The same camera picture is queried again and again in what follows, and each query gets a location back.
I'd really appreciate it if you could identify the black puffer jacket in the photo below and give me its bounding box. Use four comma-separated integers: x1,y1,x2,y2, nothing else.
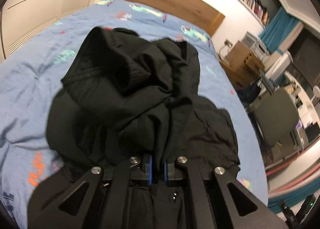
26,26,241,229

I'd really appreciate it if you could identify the grey chair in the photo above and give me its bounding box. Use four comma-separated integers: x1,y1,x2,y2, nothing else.
248,88,299,150

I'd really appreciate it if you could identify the wooden drawer cabinet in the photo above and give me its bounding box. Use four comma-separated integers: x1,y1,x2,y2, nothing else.
219,41,265,89

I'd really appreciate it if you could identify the white wardrobe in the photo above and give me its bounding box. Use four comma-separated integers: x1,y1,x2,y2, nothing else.
1,0,89,58

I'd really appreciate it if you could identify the white printer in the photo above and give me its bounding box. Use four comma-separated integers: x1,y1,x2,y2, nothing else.
241,32,269,54

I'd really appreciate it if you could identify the blue patterned bed duvet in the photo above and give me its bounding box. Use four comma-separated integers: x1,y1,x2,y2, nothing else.
1,0,268,228

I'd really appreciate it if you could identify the white desk lamp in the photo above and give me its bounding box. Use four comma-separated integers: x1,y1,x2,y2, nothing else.
310,85,320,105

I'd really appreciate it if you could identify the teal curtain right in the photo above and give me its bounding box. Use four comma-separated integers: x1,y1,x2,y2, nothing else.
259,7,299,53

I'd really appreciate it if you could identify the wall socket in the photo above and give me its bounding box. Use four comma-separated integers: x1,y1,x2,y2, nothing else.
224,39,233,48

